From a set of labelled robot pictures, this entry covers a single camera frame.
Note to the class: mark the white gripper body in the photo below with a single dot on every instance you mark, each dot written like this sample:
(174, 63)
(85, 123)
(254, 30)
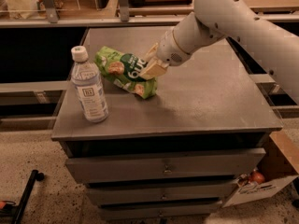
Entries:
(169, 50)

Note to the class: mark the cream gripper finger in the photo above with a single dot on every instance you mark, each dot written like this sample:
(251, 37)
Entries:
(155, 68)
(151, 54)

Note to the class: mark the green rice chip bag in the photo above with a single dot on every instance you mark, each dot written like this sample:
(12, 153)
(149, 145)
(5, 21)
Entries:
(123, 70)

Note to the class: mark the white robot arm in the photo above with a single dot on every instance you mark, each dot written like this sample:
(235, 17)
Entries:
(273, 48)

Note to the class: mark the clear blue plastic bottle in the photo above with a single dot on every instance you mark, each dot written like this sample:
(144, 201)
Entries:
(87, 81)

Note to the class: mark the grey drawer cabinet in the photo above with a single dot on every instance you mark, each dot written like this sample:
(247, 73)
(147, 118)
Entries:
(208, 103)

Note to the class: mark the top grey drawer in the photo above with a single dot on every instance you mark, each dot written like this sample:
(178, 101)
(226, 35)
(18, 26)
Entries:
(164, 165)

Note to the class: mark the grey drawer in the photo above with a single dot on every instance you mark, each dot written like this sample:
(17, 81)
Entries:
(161, 192)
(164, 165)
(136, 211)

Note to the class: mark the middle grey drawer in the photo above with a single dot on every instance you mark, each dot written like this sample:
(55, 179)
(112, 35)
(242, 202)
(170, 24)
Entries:
(161, 192)

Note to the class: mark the red onion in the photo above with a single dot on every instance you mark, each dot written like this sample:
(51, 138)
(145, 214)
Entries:
(257, 177)

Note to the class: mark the bottom grey drawer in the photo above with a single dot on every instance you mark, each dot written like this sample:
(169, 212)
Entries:
(136, 211)

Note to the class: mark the cardboard box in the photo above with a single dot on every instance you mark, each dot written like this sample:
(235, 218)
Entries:
(279, 166)

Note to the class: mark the black pole on floor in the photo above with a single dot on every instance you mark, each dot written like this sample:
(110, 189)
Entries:
(34, 176)

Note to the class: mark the metal shelf rail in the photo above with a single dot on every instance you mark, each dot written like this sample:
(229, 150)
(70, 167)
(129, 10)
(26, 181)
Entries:
(85, 11)

